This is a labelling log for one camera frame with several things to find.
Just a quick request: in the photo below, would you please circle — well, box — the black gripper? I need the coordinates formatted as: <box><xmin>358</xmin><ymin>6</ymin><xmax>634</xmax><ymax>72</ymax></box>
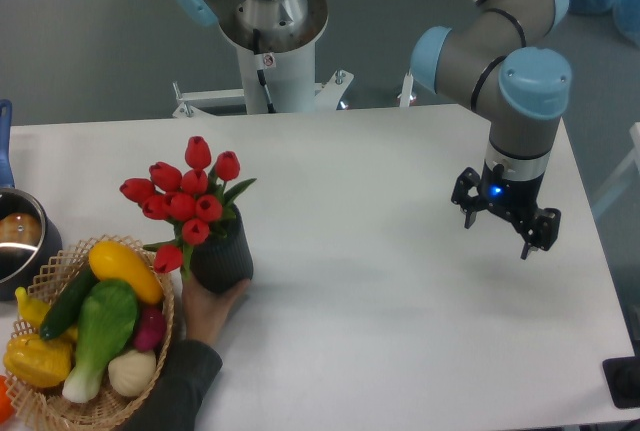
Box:
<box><xmin>451</xmin><ymin>167</ymin><xmax>561</xmax><ymax>260</ymax></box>

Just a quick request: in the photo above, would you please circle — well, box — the dark grey ribbed vase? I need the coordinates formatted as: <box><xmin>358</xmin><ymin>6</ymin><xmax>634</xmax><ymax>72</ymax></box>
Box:
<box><xmin>190</xmin><ymin>205</ymin><xmax>254</xmax><ymax>294</ymax></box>

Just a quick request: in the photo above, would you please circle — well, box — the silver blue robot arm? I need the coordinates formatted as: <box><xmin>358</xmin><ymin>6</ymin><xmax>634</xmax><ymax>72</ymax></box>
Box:
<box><xmin>410</xmin><ymin>0</ymin><xmax>572</xmax><ymax>258</ymax></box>

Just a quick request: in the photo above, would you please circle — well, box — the dark grey sleeved forearm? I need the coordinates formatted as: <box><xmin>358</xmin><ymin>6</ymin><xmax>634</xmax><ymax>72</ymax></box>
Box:
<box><xmin>119</xmin><ymin>339</ymin><xmax>223</xmax><ymax>431</ymax></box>

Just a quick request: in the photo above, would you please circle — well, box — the person's hand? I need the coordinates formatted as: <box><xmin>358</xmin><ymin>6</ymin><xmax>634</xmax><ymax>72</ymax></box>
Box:
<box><xmin>181</xmin><ymin>275</ymin><xmax>251</xmax><ymax>348</ymax></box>

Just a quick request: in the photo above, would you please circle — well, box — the black device at table edge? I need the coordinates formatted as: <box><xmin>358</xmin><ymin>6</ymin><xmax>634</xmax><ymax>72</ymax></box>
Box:
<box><xmin>602</xmin><ymin>356</ymin><xmax>639</xmax><ymax>409</ymax></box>

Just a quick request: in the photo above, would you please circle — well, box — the red tulip bouquet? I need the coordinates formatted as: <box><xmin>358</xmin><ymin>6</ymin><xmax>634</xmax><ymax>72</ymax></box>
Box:
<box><xmin>120</xmin><ymin>136</ymin><xmax>255</xmax><ymax>277</ymax></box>

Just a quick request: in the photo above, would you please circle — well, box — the yellow squash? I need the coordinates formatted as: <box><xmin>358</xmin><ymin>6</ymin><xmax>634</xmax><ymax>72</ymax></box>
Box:
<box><xmin>88</xmin><ymin>240</ymin><xmax>164</xmax><ymax>305</ymax></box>

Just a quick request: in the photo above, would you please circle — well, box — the white garlic bulb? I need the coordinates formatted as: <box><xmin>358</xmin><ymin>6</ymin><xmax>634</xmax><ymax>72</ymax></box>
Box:
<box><xmin>108</xmin><ymin>349</ymin><xmax>156</xmax><ymax>398</ymax></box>

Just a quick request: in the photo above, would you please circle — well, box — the green bok choy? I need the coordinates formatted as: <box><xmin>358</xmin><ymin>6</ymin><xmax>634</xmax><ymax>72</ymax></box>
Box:
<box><xmin>62</xmin><ymin>279</ymin><xmax>139</xmax><ymax>404</ymax></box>

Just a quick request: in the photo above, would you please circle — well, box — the dark green cucumber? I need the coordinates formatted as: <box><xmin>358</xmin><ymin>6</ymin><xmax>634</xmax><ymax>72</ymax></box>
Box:
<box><xmin>39</xmin><ymin>265</ymin><xmax>98</xmax><ymax>341</ymax></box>

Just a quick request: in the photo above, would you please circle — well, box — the yellow banana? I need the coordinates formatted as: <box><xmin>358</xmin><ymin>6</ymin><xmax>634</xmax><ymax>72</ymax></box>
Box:
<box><xmin>15</xmin><ymin>287</ymin><xmax>78</xmax><ymax>343</ymax></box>

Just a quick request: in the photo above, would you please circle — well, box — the yellow corn cob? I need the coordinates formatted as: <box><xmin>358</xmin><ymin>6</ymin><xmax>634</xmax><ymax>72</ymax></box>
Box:
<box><xmin>3</xmin><ymin>334</ymin><xmax>73</xmax><ymax>388</ymax></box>

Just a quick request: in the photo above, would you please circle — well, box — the orange fruit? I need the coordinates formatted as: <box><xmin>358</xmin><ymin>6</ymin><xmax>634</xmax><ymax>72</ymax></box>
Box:
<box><xmin>0</xmin><ymin>375</ymin><xmax>14</xmax><ymax>424</ymax></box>

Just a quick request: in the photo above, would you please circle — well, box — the white frame at right edge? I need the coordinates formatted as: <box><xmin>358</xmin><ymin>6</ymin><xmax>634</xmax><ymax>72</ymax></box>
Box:
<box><xmin>591</xmin><ymin>122</ymin><xmax>639</xmax><ymax>221</ymax></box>

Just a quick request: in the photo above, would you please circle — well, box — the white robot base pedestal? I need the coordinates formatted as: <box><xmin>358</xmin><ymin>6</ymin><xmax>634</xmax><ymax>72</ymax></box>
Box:
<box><xmin>175</xmin><ymin>0</ymin><xmax>353</xmax><ymax>115</ymax></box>

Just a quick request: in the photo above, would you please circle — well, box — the dark pot with blue handle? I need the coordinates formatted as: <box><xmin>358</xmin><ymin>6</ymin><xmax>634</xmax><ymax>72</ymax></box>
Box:
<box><xmin>1</xmin><ymin>99</ymin><xmax>62</xmax><ymax>302</ymax></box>

